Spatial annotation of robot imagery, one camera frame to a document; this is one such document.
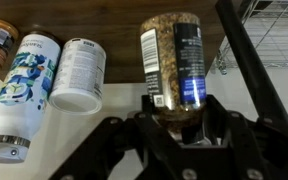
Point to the glass jar with blue label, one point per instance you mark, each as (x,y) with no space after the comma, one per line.
(170,66)

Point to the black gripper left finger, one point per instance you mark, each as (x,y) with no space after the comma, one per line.
(130,150)

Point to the dark wood black-frame shelf unit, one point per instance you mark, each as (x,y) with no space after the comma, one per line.
(117,20)

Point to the white cylindrical canister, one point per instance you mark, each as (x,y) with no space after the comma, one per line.
(79,76)

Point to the white patterned water bottle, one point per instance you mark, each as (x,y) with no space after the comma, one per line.
(24,100)

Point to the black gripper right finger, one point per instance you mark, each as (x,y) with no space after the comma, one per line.
(257,153)

